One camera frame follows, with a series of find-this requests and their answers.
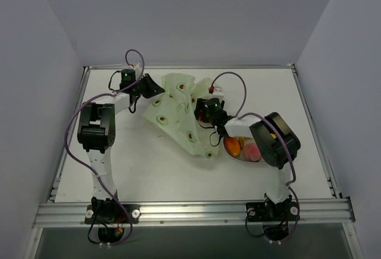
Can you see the pink fake peach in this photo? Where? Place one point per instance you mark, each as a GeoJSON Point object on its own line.
{"type": "Point", "coordinates": [251, 153]}

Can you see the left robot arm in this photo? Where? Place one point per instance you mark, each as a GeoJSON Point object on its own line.
{"type": "Point", "coordinates": [97, 127]}

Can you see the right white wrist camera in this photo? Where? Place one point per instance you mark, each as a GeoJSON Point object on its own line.
{"type": "Point", "coordinates": [216, 92]}

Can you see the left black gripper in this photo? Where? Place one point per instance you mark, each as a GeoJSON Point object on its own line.
{"type": "Point", "coordinates": [146, 85]}

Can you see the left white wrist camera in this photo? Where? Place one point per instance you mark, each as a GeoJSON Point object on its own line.
{"type": "Point", "coordinates": [138, 67]}

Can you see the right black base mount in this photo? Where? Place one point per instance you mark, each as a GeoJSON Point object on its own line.
{"type": "Point", "coordinates": [278, 221]}

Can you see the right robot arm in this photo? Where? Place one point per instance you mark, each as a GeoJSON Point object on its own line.
{"type": "Point", "coordinates": [276, 142]}

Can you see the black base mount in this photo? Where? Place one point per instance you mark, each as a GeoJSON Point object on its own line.
{"type": "Point", "coordinates": [108, 222]}
{"type": "Point", "coordinates": [278, 221]}

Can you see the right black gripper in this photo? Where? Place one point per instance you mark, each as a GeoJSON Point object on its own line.
{"type": "Point", "coordinates": [201, 108]}

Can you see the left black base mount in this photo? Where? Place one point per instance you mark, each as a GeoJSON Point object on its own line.
{"type": "Point", "coordinates": [108, 222]}

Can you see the aluminium front rail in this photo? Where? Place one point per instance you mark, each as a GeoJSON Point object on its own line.
{"type": "Point", "coordinates": [213, 213]}

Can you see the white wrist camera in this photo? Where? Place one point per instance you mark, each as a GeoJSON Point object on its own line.
{"type": "Point", "coordinates": [138, 67]}
{"type": "Point", "coordinates": [216, 92]}

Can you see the yellow fake banana bunch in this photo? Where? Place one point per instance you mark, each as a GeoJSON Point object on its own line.
{"type": "Point", "coordinates": [244, 141]}

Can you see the white oval plate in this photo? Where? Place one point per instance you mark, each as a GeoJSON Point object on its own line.
{"type": "Point", "coordinates": [241, 160]}

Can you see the orange fake fruit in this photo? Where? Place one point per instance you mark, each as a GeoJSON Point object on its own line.
{"type": "Point", "coordinates": [232, 146]}

